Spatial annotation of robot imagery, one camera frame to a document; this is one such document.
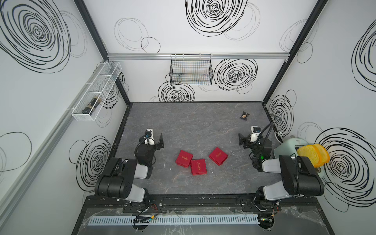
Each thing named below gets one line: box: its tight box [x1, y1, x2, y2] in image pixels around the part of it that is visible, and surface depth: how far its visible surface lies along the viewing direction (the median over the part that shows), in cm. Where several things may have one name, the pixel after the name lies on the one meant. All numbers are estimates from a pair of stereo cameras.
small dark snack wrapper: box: [239, 111, 250, 121], surface depth 113 cm
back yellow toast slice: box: [313, 143, 330, 165], surface depth 70 cm
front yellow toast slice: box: [296, 144, 320, 167], surface depth 72 cm
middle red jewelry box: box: [190, 158, 208, 176], surface depth 85 cm
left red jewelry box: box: [175, 149, 194, 169], surface depth 88 cm
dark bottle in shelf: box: [81, 95, 102, 116], surface depth 68 cm
